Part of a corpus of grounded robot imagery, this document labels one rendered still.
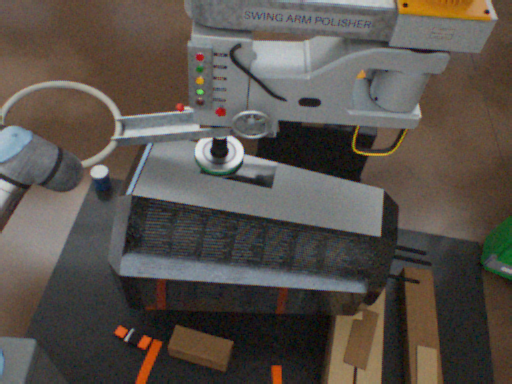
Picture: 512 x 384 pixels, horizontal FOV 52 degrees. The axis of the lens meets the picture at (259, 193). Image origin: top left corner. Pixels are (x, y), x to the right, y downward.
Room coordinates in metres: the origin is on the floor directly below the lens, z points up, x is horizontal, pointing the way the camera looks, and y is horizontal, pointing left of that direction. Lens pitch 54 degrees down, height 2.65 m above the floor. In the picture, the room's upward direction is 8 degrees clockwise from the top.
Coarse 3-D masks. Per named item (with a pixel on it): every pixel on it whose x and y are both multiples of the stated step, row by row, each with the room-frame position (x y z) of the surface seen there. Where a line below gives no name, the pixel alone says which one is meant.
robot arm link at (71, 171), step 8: (0, 128) 1.13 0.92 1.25; (64, 152) 0.84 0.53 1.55; (64, 160) 0.81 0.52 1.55; (72, 160) 0.83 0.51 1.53; (64, 168) 0.79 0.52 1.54; (72, 168) 0.81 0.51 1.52; (80, 168) 0.84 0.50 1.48; (56, 176) 0.77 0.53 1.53; (64, 176) 0.78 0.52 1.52; (72, 176) 0.80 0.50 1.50; (80, 176) 0.82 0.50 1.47; (48, 184) 0.75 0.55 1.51; (56, 184) 0.76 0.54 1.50; (64, 184) 0.77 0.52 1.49; (72, 184) 0.79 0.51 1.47
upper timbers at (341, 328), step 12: (384, 288) 1.26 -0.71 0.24; (384, 300) 1.19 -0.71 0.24; (336, 324) 1.02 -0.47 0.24; (348, 324) 1.03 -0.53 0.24; (336, 336) 0.96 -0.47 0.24; (348, 336) 0.97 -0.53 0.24; (336, 348) 0.90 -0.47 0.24; (372, 348) 0.93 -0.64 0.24; (336, 360) 0.85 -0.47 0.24; (372, 360) 0.87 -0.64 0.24; (336, 372) 0.79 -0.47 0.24; (348, 372) 0.80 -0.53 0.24; (360, 372) 0.81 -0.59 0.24; (372, 372) 0.82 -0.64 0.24
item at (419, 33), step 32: (192, 0) 1.37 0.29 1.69; (224, 0) 1.35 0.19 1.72; (256, 0) 1.36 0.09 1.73; (288, 0) 1.38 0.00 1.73; (320, 0) 1.40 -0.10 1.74; (352, 0) 1.42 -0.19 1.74; (384, 0) 1.45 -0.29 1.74; (288, 32) 1.37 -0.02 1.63; (320, 32) 1.39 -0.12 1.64; (352, 32) 1.40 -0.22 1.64; (384, 32) 1.41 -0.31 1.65; (416, 32) 1.40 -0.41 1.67; (448, 32) 1.41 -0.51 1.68; (480, 32) 1.42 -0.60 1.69
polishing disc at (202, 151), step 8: (232, 136) 1.56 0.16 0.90; (200, 144) 1.49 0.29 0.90; (208, 144) 1.49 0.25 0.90; (232, 144) 1.51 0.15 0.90; (240, 144) 1.52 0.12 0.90; (200, 152) 1.44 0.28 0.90; (208, 152) 1.45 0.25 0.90; (232, 152) 1.47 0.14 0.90; (240, 152) 1.47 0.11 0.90; (200, 160) 1.40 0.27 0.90; (208, 160) 1.40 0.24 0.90; (216, 160) 1.41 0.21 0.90; (224, 160) 1.42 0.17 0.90; (232, 160) 1.42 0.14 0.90; (240, 160) 1.43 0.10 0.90; (208, 168) 1.36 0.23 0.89; (216, 168) 1.37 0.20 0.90; (224, 168) 1.37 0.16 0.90; (232, 168) 1.38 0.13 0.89
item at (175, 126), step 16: (176, 112) 1.50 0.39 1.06; (192, 112) 1.50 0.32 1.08; (128, 128) 1.45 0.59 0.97; (144, 128) 1.45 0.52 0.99; (160, 128) 1.45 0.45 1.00; (176, 128) 1.45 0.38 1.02; (192, 128) 1.45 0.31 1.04; (208, 128) 1.40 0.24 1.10; (224, 128) 1.40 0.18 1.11; (240, 128) 1.41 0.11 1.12; (128, 144) 1.36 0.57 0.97
